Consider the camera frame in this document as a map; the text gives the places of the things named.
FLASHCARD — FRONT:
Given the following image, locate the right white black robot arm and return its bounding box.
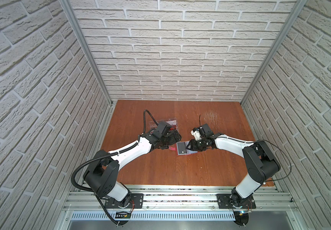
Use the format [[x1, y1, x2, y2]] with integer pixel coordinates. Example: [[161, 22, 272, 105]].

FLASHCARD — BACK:
[[186, 124, 281, 208]]

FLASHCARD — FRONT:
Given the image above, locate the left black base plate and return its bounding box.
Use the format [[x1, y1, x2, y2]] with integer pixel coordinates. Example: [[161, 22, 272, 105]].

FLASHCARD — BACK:
[[104, 193, 144, 209]]

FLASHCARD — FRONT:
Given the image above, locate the red leather card holder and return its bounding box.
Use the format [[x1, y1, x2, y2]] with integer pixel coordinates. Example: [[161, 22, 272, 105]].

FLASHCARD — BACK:
[[168, 144, 197, 156]]

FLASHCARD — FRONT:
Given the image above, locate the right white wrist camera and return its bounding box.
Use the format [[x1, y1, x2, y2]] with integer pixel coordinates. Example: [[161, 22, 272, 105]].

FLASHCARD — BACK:
[[191, 128, 202, 140]]

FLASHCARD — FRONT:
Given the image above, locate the aluminium mounting rail frame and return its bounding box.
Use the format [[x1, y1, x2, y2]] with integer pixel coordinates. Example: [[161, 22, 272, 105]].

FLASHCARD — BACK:
[[54, 185, 307, 230]]

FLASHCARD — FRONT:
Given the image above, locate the left black corrugated cable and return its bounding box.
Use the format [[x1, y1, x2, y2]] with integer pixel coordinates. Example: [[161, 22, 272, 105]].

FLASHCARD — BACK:
[[70, 109, 159, 226]]

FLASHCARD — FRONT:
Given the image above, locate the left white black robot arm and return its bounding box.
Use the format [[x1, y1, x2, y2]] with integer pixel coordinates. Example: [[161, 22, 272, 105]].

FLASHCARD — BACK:
[[83, 122, 181, 207]]

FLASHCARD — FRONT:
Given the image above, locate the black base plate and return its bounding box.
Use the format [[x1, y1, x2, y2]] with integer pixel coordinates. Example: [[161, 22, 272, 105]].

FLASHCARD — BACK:
[[104, 193, 144, 209], [216, 194, 256, 209]]

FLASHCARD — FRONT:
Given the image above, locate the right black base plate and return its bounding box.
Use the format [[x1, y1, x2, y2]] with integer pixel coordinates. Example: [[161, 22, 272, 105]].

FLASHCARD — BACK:
[[216, 194, 256, 209]]

